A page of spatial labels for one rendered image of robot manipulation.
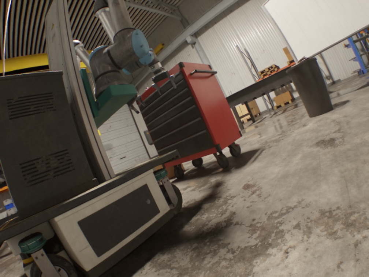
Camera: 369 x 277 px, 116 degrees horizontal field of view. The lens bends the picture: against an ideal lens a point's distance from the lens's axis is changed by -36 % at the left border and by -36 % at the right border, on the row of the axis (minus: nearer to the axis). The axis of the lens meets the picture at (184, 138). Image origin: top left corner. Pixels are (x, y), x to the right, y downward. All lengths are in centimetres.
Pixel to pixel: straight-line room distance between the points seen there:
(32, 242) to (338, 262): 80
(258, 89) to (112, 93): 379
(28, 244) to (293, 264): 73
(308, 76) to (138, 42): 179
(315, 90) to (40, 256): 243
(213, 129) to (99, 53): 97
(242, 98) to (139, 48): 374
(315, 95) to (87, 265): 229
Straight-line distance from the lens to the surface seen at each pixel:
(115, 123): 1292
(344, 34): 297
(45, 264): 70
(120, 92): 89
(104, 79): 94
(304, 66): 220
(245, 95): 443
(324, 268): 45
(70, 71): 104
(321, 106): 224
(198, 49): 1097
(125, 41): 96
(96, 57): 102
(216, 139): 143
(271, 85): 429
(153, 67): 138
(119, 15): 116
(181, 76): 150
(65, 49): 114
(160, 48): 1223
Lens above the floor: 35
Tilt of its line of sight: level
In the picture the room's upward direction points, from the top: 23 degrees counter-clockwise
